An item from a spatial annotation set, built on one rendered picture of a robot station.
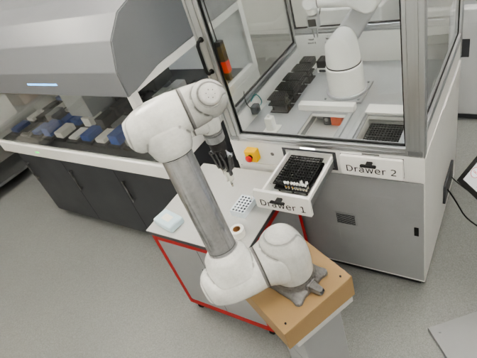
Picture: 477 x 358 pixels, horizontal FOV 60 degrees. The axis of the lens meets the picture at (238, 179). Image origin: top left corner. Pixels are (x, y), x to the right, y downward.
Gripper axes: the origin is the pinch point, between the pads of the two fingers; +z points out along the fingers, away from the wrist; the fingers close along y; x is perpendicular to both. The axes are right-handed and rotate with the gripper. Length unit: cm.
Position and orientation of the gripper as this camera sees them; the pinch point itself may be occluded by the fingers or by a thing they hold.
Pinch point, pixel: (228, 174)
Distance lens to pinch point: 198.2
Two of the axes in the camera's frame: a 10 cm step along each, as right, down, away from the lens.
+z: 2.7, 7.5, 6.0
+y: -8.2, -1.6, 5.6
